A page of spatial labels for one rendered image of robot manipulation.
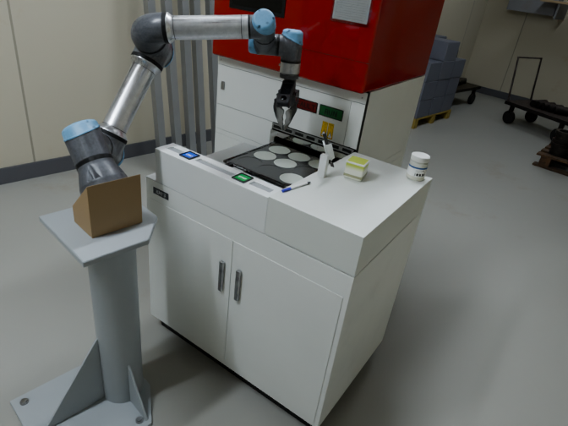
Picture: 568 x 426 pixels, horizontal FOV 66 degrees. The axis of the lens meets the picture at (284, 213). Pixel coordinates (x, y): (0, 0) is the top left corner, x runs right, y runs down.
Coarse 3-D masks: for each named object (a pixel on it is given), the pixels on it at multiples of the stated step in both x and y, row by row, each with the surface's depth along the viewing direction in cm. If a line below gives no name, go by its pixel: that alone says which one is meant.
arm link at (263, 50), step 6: (276, 36) 156; (252, 42) 156; (276, 42) 156; (252, 48) 157; (258, 48) 156; (264, 48) 155; (270, 48) 156; (276, 48) 156; (258, 54) 160; (264, 54) 160; (270, 54) 159; (276, 54) 159
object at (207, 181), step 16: (160, 160) 171; (176, 160) 165; (192, 160) 164; (208, 160) 166; (160, 176) 174; (176, 176) 168; (192, 176) 163; (208, 176) 158; (224, 176) 155; (192, 192) 166; (208, 192) 161; (224, 192) 156; (240, 192) 151; (256, 192) 147; (272, 192) 149; (224, 208) 159; (240, 208) 154; (256, 208) 150; (256, 224) 152
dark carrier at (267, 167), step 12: (276, 144) 207; (240, 156) 188; (252, 156) 190; (276, 156) 193; (312, 156) 198; (252, 168) 179; (264, 168) 180; (276, 168) 182; (288, 168) 183; (300, 168) 185; (312, 168) 186; (276, 180) 172
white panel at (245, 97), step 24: (240, 72) 212; (264, 72) 204; (216, 96) 226; (240, 96) 217; (264, 96) 209; (312, 96) 194; (336, 96) 188; (360, 96) 181; (216, 120) 232; (240, 120) 222; (264, 120) 214; (312, 120) 198; (336, 120) 191; (360, 120) 185; (264, 144) 219; (336, 144) 196
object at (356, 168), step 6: (354, 156) 167; (348, 162) 162; (354, 162) 162; (360, 162) 162; (366, 162) 163; (348, 168) 163; (354, 168) 162; (360, 168) 161; (366, 168) 165; (348, 174) 164; (354, 174) 163; (360, 174) 162; (366, 174) 168; (360, 180) 163
